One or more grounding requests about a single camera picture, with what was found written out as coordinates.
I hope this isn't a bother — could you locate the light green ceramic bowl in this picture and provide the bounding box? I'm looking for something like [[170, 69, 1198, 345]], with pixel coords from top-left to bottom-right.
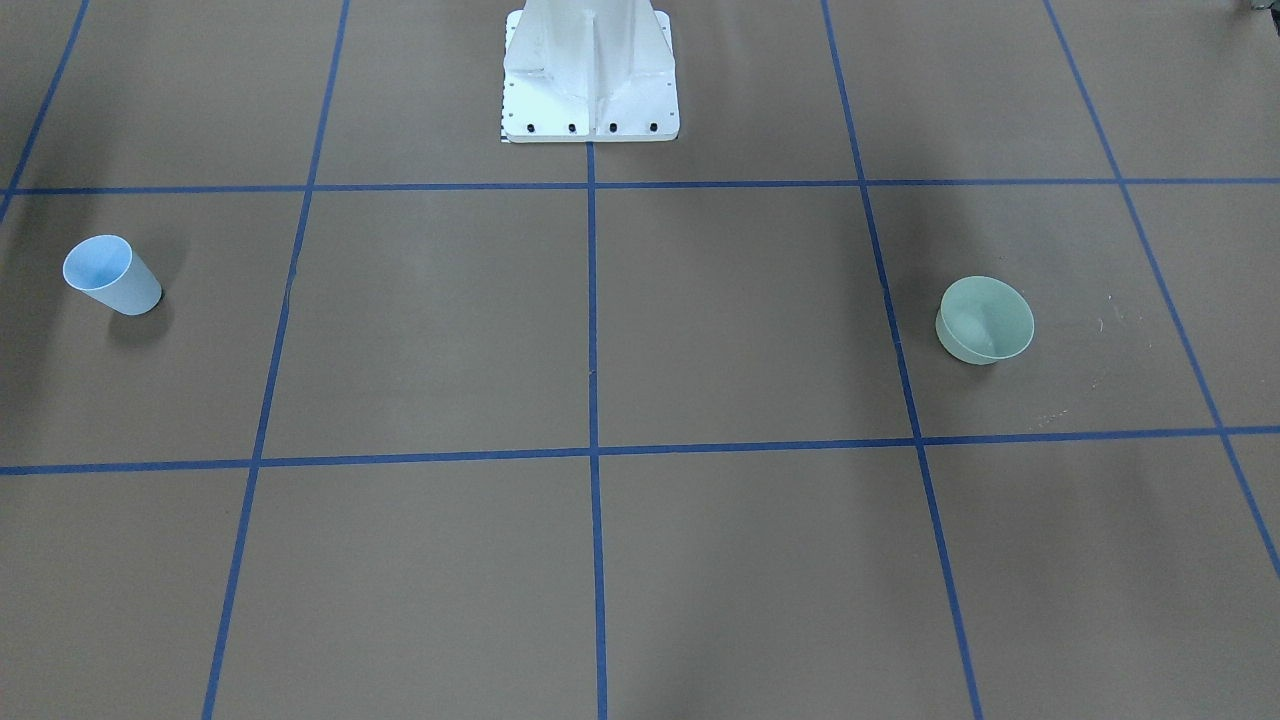
[[934, 275, 1036, 366]]

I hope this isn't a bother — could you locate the light blue plastic cup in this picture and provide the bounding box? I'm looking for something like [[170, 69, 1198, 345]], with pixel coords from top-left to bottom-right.
[[61, 234, 163, 316]]

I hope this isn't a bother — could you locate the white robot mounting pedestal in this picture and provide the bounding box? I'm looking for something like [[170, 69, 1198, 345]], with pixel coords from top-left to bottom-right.
[[500, 1, 681, 143]]

